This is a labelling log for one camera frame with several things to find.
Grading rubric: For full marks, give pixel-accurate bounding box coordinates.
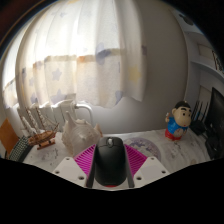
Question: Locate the white star-print curtain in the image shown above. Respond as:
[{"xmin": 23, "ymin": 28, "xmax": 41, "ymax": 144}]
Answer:
[{"xmin": 1, "ymin": 0, "xmax": 148, "ymax": 111}]

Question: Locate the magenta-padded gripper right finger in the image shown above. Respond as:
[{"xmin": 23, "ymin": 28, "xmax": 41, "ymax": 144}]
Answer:
[{"xmin": 123, "ymin": 143, "xmax": 171, "ymax": 188}]

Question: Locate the cartoon boy figurine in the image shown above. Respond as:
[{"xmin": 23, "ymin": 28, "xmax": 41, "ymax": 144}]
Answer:
[{"xmin": 164, "ymin": 100, "xmax": 193, "ymax": 142}]

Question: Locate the wooden model sailing ship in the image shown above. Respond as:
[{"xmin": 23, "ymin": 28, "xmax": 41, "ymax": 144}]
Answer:
[{"xmin": 18, "ymin": 106, "xmax": 60, "ymax": 150}]

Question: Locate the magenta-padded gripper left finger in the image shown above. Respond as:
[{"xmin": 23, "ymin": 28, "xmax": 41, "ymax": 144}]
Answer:
[{"xmin": 52, "ymin": 143, "xmax": 98, "ymax": 188}]

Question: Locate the black keyboard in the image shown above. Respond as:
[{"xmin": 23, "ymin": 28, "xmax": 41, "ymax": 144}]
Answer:
[{"xmin": 8, "ymin": 135, "xmax": 34, "ymax": 163}]

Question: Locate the black computer mouse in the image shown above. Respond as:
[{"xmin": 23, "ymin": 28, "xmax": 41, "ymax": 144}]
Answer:
[{"xmin": 94, "ymin": 135, "xmax": 128, "ymax": 188}]

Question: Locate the black monitor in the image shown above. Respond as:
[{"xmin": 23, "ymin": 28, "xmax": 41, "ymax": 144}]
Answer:
[{"xmin": 203, "ymin": 87, "xmax": 224, "ymax": 161}]

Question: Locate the round purple printed mouse pad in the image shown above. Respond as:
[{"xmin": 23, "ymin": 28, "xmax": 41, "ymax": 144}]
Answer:
[{"xmin": 123, "ymin": 136, "xmax": 162, "ymax": 163}]

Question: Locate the orange wooden chair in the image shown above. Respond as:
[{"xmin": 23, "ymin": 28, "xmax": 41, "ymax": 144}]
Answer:
[{"xmin": 0, "ymin": 118, "xmax": 20, "ymax": 156}]

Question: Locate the white printed tablecloth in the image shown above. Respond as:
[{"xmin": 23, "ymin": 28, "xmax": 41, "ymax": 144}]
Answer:
[{"xmin": 21, "ymin": 128, "xmax": 213, "ymax": 191}]

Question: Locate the white wall shelf unit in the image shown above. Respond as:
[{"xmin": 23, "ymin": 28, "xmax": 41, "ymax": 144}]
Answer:
[{"xmin": 179, "ymin": 13, "xmax": 224, "ymax": 84}]

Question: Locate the large white conch shell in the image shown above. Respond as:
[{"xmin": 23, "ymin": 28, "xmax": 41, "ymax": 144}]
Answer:
[{"xmin": 61, "ymin": 110, "xmax": 104, "ymax": 157}]

